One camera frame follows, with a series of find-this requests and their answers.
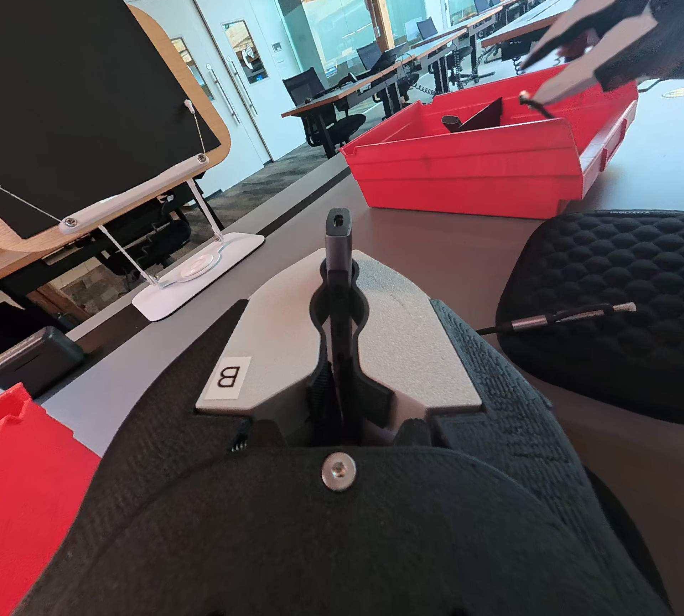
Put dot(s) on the black board on white stand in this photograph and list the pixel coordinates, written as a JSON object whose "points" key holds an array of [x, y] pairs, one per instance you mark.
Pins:
{"points": [[171, 300]]}

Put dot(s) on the dark grey case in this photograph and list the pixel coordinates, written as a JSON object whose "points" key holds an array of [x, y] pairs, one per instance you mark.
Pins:
{"points": [[42, 359]]}

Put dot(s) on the black panel on wooden board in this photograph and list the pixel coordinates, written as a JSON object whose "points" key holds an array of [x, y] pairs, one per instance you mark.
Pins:
{"points": [[80, 65]]}

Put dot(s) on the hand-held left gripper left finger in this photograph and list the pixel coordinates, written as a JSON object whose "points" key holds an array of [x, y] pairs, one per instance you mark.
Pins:
{"points": [[267, 343]]}

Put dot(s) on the red plastic bin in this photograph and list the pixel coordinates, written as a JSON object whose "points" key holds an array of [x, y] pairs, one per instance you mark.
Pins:
{"points": [[37, 493], [459, 172]]}

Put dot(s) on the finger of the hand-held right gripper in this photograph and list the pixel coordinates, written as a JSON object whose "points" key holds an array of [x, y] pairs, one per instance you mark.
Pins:
{"points": [[604, 52], [593, 1]]}

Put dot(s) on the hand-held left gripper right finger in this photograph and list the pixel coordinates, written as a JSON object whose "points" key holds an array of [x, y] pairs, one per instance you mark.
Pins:
{"points": [[411, 343]]}

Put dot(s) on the black honeycomb cushion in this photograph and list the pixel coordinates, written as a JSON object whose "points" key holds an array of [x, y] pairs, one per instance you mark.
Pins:
{"points": [[588, 263]]}

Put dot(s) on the black office chair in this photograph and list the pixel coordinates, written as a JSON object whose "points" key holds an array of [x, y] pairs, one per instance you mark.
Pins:
{"points": [[374, 57], [304, 84]]}

